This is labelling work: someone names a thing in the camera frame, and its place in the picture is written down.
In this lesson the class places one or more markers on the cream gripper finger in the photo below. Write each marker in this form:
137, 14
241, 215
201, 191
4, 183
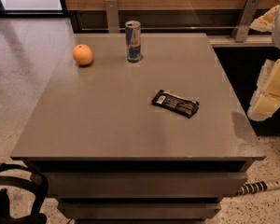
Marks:
265, 100
264, 23

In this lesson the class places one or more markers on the black rxbar chocolate wrapper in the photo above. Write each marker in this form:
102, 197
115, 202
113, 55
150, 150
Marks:
176, 104

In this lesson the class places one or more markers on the white power strip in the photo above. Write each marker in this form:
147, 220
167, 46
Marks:
257, 187

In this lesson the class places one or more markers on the red bull can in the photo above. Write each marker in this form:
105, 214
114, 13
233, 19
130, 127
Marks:
133, 41

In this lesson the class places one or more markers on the grey drawer cabinet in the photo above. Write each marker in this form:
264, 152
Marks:
111, 156

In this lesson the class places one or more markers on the orange fruit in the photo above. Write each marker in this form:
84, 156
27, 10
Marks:
82, 54

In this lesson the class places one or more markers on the right metal bracket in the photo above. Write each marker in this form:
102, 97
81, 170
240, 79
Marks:
241, 30

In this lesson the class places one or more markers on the metal bracket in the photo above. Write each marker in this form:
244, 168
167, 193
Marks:
241, 30
112, 15

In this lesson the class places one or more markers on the left metal bracket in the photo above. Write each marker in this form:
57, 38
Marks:
112, 15

